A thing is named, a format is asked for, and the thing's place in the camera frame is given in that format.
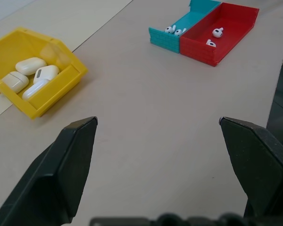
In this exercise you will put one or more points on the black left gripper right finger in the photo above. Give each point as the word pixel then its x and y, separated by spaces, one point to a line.
pixel 257 169

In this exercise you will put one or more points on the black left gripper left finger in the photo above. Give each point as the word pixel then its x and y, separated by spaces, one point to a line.
pixel 54 174

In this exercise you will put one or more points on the white earbud case bottom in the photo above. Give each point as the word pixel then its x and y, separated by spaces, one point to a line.
pixel 34 90

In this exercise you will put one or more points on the white earbud case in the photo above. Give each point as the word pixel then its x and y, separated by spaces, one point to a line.
pixel 30 66
pixel 34 90
pixel 15 81
pixel 46 73

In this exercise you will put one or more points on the yellow plastic bin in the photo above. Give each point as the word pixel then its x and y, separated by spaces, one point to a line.
pixel 39 70

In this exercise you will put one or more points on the white earbud case top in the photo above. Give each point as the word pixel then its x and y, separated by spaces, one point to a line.
pixel 30 66

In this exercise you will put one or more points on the red brick-pattern tray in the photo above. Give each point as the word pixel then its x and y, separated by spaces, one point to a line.
pixel 217 35

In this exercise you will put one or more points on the teal brick-pattern tray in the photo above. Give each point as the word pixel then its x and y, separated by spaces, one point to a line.
pixel 179 26

